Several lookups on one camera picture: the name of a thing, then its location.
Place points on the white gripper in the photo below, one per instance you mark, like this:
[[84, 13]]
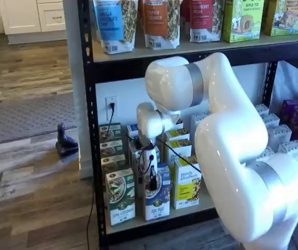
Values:
[[147, 159]]

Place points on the blue white Flax Plus box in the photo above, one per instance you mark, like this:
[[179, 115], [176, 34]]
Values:
[[162, 203], [132, 130]]

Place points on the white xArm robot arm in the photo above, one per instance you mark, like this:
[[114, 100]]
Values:
[[229, 143]]

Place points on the green apple cinnamon oatmeal box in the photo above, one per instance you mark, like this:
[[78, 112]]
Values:
[[111, 148], [112, 162], [113, 130], [120, 198]]

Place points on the plain grey-white carton box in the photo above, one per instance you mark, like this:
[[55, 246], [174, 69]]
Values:
[[271, 120], [280, 136], [262, 109], [198, 123]]

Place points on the black metal shelf rack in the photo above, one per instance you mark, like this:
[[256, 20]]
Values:
[[87, 78]]

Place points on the beige high shelf board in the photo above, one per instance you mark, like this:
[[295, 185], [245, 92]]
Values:
[[164, 50]]

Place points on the green apple pie box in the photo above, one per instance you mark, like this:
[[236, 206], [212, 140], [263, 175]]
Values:
[[242, 23]]

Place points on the green peanut butter chocolate box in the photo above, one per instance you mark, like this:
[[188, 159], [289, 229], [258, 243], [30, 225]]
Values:
[[284, 18]]

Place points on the purple seal figurine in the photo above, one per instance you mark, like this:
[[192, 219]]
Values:
[[65, 145]]

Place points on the white boxes stack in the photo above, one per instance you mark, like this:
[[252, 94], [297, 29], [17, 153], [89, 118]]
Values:
[[293, 152]]

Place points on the grey patterned rug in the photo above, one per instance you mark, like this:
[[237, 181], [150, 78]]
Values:
[[21, 117]]

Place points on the purple boxes stack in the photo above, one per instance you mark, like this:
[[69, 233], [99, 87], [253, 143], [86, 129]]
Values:
[[292, 109]]

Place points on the orange pumpkin cinnamon granola bag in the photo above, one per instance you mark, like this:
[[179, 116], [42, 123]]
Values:
[[159, 20]]

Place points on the blue vanilla chocolate granola bag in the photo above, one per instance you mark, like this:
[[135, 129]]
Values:
[[112, 23]]

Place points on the red cranberry pecan granola bag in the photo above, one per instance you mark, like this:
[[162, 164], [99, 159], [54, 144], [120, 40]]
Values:
[[203, 18]]

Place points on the white cabinet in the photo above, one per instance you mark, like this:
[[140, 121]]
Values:
[[21, 15]]

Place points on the white wall outlet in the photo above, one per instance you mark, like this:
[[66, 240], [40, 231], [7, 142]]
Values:
[[108, 114]]

